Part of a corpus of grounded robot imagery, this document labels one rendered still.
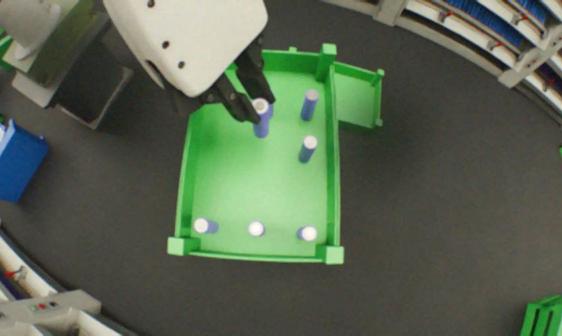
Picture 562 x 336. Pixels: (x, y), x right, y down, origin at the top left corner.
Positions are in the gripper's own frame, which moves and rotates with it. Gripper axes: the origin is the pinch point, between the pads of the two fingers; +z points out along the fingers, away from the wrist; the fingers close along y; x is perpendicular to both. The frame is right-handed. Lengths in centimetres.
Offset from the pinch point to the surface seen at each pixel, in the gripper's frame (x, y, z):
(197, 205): -8.4, 11.6, 12.5
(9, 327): -25, 59, -1
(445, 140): 20, -46, 61
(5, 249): -73, 72, 6
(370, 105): -6, -40, 48
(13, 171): -88, 49, 1
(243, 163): -6.4, 2.8, 13.4
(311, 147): 3.0, -2.2, 10.7
